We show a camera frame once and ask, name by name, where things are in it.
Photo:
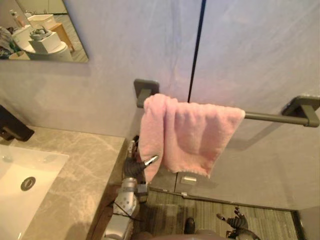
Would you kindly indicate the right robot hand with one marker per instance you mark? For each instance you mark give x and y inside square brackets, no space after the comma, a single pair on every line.
[237,223]

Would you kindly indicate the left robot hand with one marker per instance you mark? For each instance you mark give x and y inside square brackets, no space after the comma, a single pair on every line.
[132,167]

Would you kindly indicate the pink towel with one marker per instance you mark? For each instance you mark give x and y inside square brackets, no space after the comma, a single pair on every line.
[190,135]

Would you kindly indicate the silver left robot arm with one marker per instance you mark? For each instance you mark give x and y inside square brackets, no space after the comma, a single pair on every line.
[125,200]

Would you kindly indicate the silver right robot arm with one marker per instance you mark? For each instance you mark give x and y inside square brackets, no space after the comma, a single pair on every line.
[247,235]

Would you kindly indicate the metal sink drain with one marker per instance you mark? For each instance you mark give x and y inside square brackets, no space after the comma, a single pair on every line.
[27,183]

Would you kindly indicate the white sink basin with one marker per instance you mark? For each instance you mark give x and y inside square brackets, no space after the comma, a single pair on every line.
[22,175]

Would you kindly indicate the grey metal towel bar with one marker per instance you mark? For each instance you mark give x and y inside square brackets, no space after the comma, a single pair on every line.
[275,116]

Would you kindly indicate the black faucet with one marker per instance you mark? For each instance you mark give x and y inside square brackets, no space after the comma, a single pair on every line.
[15,130]

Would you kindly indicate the silver wall plate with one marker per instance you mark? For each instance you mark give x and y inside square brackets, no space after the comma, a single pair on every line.
[189,179]

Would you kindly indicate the wall mirror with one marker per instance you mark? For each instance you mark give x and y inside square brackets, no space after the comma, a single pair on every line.
[42,30]

